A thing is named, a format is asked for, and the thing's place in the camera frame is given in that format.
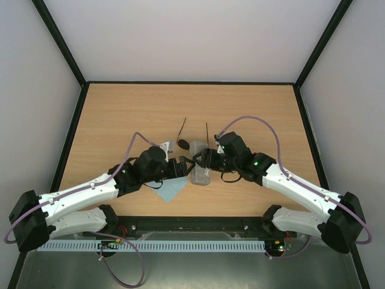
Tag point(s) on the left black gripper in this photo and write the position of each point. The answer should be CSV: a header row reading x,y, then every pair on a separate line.
x,y
175,172

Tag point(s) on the grey glasses case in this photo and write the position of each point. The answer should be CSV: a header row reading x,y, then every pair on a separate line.
x,y
198,176

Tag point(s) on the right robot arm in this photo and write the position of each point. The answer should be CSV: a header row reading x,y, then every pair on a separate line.
x,y
337,219

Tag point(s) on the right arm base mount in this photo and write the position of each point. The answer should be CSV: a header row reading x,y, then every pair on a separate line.
x,y
255,227

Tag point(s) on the light blue cleaning cloth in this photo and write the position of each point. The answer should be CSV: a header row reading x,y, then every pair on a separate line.
x,y
168,190

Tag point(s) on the light blue slotted cable duct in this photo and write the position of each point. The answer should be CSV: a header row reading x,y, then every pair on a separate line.
x,y
154,246

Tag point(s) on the dark round sunglasses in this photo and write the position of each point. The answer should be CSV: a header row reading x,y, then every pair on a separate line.
x,y
181,142

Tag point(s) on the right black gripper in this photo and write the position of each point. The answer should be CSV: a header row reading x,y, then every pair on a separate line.
x,y
209,159

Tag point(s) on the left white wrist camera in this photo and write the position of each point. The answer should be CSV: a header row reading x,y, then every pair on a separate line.
x,y
167,146

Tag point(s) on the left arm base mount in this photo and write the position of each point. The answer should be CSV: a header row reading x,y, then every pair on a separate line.
x,y
121,226

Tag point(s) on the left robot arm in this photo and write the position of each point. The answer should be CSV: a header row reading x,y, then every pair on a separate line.
x,y
35,219

